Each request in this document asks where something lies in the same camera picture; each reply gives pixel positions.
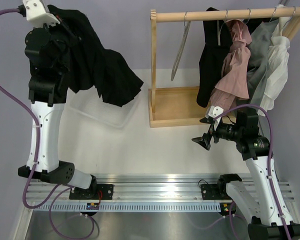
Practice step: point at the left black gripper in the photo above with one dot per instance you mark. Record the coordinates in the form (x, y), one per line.
(63, 27)

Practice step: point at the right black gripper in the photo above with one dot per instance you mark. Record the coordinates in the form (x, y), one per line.
(205, 140)

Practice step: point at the black pleated skirt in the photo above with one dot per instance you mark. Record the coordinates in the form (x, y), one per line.
(95, 66)

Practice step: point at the metal skirt hanger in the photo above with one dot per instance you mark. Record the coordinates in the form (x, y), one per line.
(176, 63)

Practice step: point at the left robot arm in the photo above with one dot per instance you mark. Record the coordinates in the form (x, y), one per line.
(48, 49)

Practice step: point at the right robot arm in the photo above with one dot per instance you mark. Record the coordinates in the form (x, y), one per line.
(267, 215)

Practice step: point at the wooden clothes rack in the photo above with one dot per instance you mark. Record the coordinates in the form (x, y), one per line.
(175, 106)

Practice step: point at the pink hanging garment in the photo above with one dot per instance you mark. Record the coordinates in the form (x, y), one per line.
(233, 83)

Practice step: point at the white plastic basket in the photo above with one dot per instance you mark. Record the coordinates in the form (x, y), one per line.
(93, 107)

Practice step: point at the black hanging garment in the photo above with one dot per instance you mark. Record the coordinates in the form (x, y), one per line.
(218, 41)

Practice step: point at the grey hanging garment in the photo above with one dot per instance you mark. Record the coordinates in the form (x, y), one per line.
(258, 62)

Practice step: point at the white hanging garment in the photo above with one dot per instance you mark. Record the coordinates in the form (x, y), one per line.
(273, 47)

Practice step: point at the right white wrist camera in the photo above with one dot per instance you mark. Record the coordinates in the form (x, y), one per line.
(213, 112)

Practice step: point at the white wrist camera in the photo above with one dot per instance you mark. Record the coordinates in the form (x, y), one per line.
(38, 14)
(213, 112)

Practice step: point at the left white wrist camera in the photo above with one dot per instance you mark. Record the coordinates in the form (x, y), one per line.
(38, 14)

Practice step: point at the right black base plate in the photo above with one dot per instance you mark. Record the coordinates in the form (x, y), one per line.
(211, 192)

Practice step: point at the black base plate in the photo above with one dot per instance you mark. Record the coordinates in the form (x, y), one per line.
(211, 192)
(103, 191)

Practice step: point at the white slotted cable duct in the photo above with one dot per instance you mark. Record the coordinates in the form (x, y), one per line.
(138, 207)

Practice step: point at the aluminium mounting rail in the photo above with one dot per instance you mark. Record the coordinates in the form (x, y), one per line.
(156, 187)

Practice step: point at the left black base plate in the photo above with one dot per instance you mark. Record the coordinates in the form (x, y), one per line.
(103, 191)

